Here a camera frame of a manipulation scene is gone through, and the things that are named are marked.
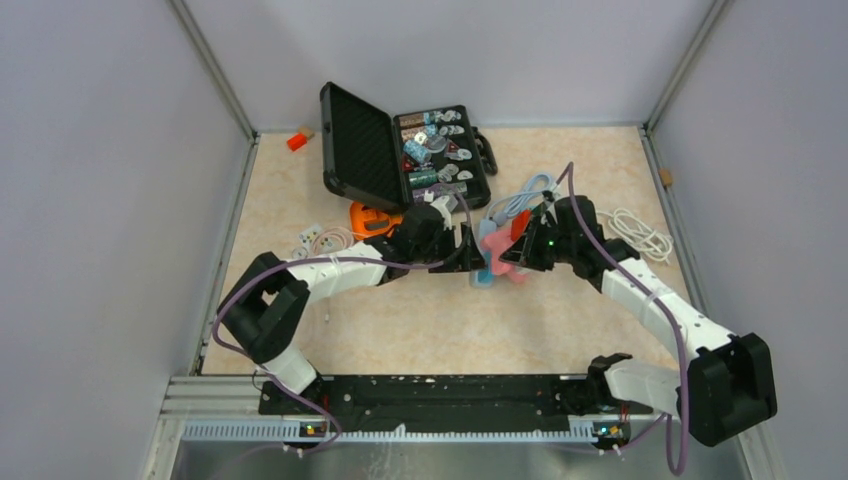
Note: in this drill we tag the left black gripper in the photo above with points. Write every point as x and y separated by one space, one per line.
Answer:
466 258

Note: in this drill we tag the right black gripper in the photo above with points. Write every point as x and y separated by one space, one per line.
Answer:
524 252

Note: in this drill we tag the light blue power strip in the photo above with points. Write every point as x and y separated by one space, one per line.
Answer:
483 278

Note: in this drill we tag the pink triangular power socket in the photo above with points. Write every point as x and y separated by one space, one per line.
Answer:
496 243

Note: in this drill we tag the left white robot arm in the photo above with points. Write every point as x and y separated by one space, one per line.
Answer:
263 310

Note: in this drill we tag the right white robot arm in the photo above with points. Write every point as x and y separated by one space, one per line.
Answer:
723 384

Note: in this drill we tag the red cube plug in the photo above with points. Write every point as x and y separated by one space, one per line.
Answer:
519 224

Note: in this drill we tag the open black carrying case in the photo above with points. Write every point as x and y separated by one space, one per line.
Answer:
388 162

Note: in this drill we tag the orange tape dispenser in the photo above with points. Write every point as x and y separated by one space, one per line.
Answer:
368 222

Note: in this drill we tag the white multi-hole adapter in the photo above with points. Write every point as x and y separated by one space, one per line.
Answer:
307 239

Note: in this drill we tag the red small block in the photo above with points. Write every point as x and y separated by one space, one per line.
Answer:
297 141

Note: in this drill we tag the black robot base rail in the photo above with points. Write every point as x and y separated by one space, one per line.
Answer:
448 403

